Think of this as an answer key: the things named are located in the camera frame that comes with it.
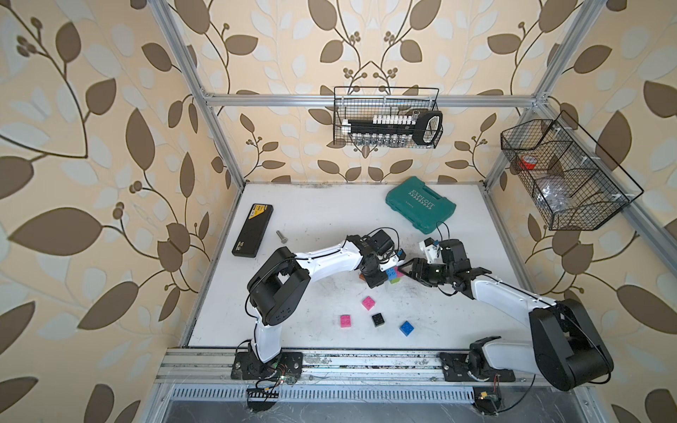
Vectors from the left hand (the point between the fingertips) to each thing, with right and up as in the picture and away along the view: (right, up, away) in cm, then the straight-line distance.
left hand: (376, 272), depth 88 cm
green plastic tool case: (+20, +23, +20) cm, 37 cm away
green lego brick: (+7, -4, +3) cm, 8 cm away
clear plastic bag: (+46, +25, -18) cm, 56 cm away
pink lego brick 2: (+7, 0, -2) cm, 7 cm away
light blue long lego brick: (+5, 0, -1) cm, 5 cm away
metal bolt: (-35, +9, +14) cm, 39 cm away
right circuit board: (+29, -31, -17) cm, 45 cm away
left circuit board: (-34, -31, -14) cm, 48 cm away
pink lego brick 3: (-10, -14, -6) cm, 18 cm away
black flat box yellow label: (-48, +10, +15) cm, 51 cm away
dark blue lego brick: (+9, -15, -7) cm, 19 cm away
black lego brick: (0, -13, -6) cm, 14 cm away
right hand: (+9, 0, -1) cm, 9 cm away
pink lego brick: (-3, -9, -2) cm, 10 cm away
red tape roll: (+46, +36, -7) cm, 59 cm away
